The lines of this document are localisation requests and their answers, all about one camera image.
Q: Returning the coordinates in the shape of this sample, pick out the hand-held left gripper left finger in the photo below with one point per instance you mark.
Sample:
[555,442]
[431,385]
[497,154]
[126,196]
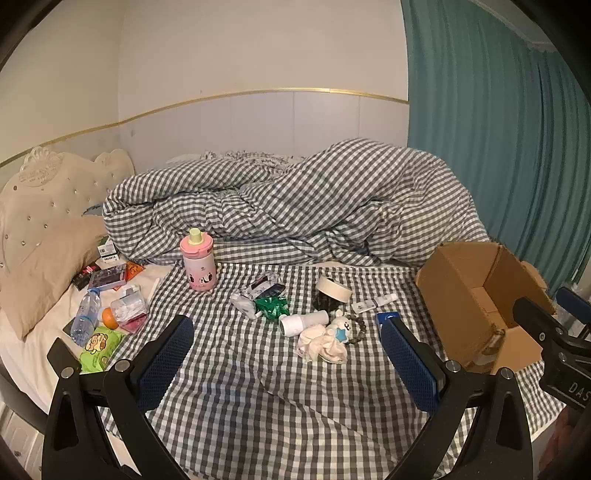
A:
[166,360]

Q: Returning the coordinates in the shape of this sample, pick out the white stick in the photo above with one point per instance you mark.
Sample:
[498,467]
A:
[154,288]

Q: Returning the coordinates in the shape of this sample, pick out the clear plastic bag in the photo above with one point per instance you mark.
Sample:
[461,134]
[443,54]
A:
[129,314]

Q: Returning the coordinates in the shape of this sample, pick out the white roller bottle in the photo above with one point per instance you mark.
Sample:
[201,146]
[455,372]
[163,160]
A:
[300,323]

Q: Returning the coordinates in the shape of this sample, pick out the white ointment tube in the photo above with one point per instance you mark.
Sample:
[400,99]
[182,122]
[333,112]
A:
[367,304]

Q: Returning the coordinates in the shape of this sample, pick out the green snack packet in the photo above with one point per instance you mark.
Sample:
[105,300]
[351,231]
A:
[99,346]

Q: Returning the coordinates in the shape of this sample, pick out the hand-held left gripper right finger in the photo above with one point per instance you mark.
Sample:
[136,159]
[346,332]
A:
[408,360]

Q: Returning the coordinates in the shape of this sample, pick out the black and red packet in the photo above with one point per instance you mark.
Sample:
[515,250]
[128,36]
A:
[87,274]

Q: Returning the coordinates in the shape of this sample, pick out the beige pillow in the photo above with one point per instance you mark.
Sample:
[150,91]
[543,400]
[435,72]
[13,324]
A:
[41,277]

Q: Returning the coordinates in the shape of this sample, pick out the clear water bottle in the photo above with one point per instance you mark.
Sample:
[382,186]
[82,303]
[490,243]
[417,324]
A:
[85,318]

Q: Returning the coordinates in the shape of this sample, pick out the orange packet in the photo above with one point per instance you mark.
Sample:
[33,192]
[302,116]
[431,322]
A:
[134,270]

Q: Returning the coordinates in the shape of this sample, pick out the grey checked duvet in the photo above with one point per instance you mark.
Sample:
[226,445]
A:
[323,194]

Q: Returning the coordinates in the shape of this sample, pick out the white bedside cabinet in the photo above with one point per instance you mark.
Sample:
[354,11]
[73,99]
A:
[18,447]

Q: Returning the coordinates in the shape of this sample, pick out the pink drinking bottle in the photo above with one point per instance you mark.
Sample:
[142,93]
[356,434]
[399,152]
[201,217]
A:
[198,272]

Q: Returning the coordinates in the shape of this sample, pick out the purple box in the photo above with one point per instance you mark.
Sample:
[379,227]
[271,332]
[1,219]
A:
[108,277]

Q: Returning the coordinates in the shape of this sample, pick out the person's right forearm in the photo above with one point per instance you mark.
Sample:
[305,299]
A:
[558,443]

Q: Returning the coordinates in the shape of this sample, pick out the white and green box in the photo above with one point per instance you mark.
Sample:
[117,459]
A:
[108,249]

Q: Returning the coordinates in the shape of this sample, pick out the blue packet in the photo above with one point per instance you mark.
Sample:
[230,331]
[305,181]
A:
[387,317]

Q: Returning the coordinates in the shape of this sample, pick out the black phone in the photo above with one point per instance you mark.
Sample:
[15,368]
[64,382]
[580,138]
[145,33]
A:
[68,327]

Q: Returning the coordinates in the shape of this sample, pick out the grey checked bed sheet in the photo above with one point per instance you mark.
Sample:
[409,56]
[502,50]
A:
[254,392]

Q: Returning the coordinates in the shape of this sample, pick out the orange fruit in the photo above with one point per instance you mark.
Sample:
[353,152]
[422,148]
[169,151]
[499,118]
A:
[108,318]

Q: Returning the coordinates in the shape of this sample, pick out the cream cloth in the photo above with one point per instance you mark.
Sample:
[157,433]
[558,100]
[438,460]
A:
[314,346]

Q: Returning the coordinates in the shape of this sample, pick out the teal curtain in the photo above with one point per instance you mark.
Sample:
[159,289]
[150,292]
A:
[485,115]

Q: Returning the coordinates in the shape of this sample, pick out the green foil packet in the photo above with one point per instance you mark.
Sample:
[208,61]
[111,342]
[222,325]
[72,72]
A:
[272,307]

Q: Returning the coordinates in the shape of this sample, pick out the white patterned cloth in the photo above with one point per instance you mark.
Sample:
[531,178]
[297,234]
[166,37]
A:
[240,155]

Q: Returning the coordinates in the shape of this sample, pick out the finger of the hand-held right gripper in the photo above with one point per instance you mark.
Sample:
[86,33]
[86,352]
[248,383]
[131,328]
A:
[572,300]
[535,316]

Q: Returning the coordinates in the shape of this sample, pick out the cream tufted headboard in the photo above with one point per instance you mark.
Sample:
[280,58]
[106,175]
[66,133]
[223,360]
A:
[46,184]

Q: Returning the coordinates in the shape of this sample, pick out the dark transparent cup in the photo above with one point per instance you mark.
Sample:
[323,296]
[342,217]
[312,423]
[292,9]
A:
[323,302]

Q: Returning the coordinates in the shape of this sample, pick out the brown cardboard box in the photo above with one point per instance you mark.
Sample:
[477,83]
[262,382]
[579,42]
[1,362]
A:
[461,286]

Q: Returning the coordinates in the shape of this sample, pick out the beige masking tape roll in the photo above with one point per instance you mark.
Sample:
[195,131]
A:
[341,293]

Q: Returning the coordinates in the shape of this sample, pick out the white plush toy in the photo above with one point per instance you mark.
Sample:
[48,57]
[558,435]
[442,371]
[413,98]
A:
[339,323]

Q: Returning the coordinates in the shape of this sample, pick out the silver foil packet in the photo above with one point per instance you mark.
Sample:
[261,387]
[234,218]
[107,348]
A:
[242,304]
[270,290]

